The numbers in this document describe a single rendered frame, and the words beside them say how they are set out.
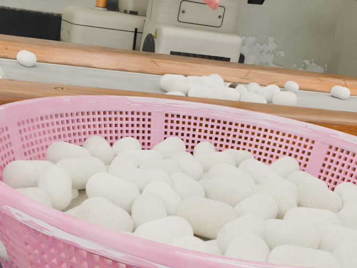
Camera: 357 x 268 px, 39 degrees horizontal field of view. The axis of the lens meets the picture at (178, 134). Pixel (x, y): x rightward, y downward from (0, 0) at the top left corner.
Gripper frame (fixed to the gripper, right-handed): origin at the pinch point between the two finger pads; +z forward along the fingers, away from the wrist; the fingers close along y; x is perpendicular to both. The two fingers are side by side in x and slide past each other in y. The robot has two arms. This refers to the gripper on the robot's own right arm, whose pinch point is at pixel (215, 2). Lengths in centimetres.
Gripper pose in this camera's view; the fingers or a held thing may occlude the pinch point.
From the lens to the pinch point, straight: 75.9
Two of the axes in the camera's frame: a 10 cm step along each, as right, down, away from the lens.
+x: -2.8, 5.7, 7.7
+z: 1.3, 8.2, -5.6
